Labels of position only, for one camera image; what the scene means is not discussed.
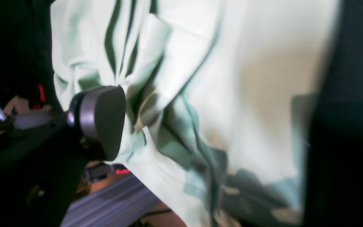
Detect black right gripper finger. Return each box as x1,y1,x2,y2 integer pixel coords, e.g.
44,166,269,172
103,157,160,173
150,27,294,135
0,86,126,227

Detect light green T-shirt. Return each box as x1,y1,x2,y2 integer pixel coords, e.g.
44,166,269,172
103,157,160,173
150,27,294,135
51,0,340,227

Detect red black clamp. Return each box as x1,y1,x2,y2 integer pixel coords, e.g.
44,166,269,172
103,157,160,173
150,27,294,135
82,163,130,183

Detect black table cloth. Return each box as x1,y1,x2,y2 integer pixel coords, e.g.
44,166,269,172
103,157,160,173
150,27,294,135
0,0,363,227

